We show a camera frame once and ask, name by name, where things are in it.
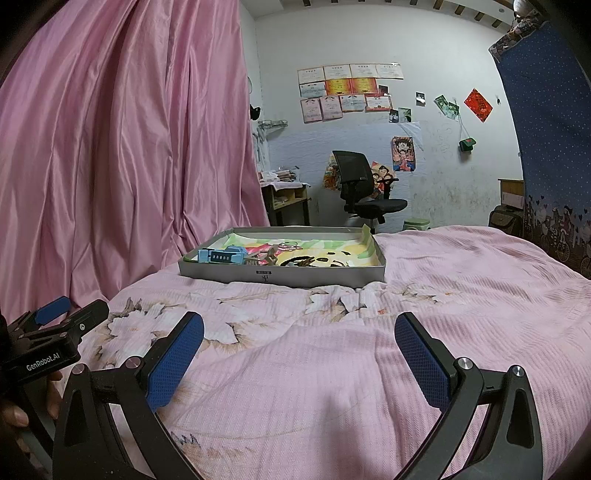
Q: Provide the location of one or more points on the green plastic stool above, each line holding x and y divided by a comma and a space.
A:
415, 223

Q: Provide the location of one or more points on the pink satin curtain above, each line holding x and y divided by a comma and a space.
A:
115, 138

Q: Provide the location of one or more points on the pair of wall photos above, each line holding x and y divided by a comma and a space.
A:
400, 115

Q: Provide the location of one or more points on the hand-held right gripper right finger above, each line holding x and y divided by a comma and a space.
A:
422, 364

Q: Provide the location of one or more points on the group of wall certificates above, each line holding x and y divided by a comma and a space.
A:
332, 106

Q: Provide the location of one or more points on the pink bedspread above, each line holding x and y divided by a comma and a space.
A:
323, 369

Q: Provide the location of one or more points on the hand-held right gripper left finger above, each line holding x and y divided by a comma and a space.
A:
178, 355

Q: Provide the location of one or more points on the bunch of keys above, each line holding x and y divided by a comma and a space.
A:
268, 258

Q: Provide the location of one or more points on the wooden desk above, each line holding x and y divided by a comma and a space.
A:
288, 194

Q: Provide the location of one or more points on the cartoon printed cloth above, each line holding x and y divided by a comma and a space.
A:
351, 251

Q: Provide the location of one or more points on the cardboard box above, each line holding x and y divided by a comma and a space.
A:
511, 191

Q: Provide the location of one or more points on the person's left hand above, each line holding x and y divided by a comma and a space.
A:
11, 415

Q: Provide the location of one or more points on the cartoon figures poster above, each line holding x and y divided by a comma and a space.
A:
382, 174

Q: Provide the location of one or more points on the pile of desk clutter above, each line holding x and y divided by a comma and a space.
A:
281, 175

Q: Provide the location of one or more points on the grey shallow box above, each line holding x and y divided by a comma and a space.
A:
277, 274

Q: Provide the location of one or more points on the red paper square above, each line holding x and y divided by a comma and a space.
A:
478, 105

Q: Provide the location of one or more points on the dark bag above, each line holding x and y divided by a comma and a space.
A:
505, 222

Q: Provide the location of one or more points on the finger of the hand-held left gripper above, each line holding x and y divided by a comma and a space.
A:
51, 309
87, 316

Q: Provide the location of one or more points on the cartoon wall poster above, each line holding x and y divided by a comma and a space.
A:
404, 154

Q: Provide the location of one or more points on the blue dotted curtain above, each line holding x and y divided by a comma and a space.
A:
545, 115

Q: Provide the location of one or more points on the black wall object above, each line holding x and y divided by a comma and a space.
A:
255, 111

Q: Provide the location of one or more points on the green wall hanging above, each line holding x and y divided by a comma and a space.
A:
467, 145

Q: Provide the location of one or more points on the white desk cloth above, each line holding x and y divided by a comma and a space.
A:
284, 184

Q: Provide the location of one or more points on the green wall photos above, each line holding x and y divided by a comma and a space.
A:
447, 106

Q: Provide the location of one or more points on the black office chair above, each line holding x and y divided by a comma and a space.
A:
353, 170

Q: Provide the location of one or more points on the blue combination lock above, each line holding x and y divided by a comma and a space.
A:
221, 256

